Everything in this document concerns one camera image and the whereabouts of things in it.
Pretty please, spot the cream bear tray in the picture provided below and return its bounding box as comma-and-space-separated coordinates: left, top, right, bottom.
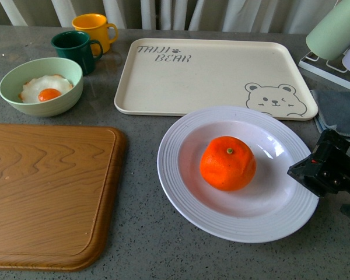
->
114, 38, 318, 121

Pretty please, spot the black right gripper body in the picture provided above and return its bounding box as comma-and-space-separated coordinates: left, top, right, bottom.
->
287, 129, 350, 219

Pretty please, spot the wooden cutting board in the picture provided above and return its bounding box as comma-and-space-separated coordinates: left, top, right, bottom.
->
0, 124, 126, 271

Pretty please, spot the dark green mug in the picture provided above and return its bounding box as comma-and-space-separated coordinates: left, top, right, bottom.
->
51, 30, 103, 75

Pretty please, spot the green cup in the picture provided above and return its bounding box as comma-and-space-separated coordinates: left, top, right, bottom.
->
306, 0, 350, 60

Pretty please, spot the grey folded cloth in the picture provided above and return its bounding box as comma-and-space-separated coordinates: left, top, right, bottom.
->
311, 90, 350, 142

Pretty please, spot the orange fruit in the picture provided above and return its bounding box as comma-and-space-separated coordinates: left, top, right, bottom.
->
199, 136, 257, 191

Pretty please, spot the fried egg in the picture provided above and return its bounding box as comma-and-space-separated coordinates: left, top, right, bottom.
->
19, 74, 74, 104

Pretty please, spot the white ridged plate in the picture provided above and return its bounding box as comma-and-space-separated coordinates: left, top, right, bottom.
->
157, 106, 319, 243

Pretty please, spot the yellow mug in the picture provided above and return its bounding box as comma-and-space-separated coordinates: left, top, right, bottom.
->
72, 13, 118, 54

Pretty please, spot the white cup rack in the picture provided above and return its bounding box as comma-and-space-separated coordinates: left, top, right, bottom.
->
298, 52, 350, 90

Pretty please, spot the light green bowl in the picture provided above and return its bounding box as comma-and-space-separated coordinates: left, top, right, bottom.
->
0, 57, 83, 117

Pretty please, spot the grey curtain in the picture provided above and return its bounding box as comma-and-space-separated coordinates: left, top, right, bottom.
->
0, 0, 338, 34

